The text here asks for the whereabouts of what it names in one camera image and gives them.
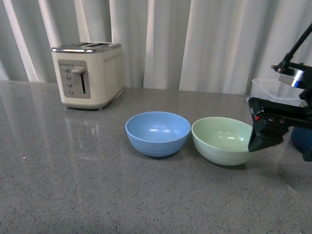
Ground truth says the cream toaster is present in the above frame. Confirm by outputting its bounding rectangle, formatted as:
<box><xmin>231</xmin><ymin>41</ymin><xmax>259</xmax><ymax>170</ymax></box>
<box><xmin>51</xmin><ymin>42</ymin><xmax>124</xmax><ymax>109</ymax></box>

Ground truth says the white curtain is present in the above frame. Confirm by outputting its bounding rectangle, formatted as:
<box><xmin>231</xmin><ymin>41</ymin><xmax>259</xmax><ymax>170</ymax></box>
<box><xmin>0</xmin><ymin>0</ymin><xmax>312</xmax><ymax>94</ymax></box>

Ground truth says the green bowl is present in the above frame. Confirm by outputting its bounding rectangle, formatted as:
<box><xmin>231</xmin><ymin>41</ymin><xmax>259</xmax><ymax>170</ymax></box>
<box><xmin>192</xmin><ymin>117</ymin><xmax>253</xmax><ymax>166</ymax></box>

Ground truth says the clear plastic container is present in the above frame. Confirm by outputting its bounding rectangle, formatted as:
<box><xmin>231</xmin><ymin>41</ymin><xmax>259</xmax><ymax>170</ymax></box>
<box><xmin>250</xmin><ymin>79</ymin><xmax>303</xmax><ymax>106</ymax></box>

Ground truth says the blue bowl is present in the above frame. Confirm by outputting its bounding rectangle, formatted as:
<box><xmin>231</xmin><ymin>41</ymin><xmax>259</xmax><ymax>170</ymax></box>
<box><xmin>125</xmin><ymin>111</ymin><xmax>191</xmax><ymax>157</ymax></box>

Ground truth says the blue saucepan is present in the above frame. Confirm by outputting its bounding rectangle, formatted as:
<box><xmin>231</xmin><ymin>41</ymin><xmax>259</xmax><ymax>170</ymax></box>
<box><xmin>291</xmin><ymin>127</ymin><xmax>312</xmax><ymax>153</ymax></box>

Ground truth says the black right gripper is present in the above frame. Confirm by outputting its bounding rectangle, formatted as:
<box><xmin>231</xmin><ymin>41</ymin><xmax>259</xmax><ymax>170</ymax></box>
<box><xmin>248</xmin><ymin>97</ymin><xmax>312</xmax><ymax>152</ymax></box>

